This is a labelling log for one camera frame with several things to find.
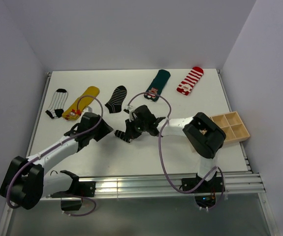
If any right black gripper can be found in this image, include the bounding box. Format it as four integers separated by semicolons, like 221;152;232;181
125;117;148;140

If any black vertical-striped ankle sock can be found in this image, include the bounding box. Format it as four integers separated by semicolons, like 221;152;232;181
115;130;131;143

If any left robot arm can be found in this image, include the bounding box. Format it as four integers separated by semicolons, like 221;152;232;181
0;112;113;209

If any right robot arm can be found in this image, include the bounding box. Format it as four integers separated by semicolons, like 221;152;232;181
124;105;226;192

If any black horizontal-striped ankle sock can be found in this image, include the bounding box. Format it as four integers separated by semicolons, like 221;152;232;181
105;86;127;114

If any mustard yellow sock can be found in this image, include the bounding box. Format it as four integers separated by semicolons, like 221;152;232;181
62;86;100;120

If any dark green reindeer sock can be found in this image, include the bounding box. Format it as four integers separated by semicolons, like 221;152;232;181
144;69;171;102

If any white black vertical-striped sock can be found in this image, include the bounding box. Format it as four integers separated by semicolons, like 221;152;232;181
45;88;68;119

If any red white striped santa sock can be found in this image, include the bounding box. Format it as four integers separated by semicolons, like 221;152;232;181
176;66;204;96

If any wooden compartment tray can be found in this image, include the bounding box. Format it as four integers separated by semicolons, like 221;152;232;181
210;111;250;145

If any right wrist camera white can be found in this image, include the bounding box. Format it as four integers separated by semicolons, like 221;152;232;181
124;105;136;114

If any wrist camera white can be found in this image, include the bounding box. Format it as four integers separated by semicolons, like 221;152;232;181
83;106;93;113
124;105;136;114

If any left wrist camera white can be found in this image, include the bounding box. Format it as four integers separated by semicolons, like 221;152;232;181
83;106;93;113

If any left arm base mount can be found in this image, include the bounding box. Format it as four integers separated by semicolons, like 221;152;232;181
50;181;97;217

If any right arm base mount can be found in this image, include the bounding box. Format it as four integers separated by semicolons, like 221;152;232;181
179;177;225;209

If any aluminium table frame rail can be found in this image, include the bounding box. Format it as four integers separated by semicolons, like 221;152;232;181
7;172;266;202

